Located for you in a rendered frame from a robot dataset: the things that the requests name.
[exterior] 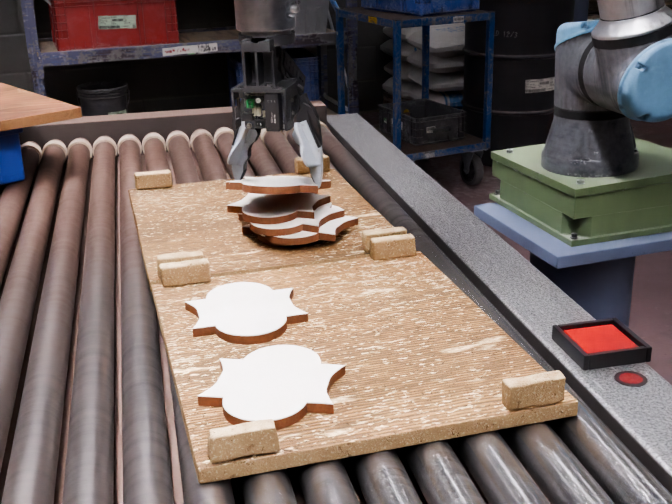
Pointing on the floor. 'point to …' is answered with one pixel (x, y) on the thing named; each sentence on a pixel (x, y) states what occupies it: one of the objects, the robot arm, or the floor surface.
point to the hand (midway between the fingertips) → (279, 180)
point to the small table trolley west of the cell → (471, 173)
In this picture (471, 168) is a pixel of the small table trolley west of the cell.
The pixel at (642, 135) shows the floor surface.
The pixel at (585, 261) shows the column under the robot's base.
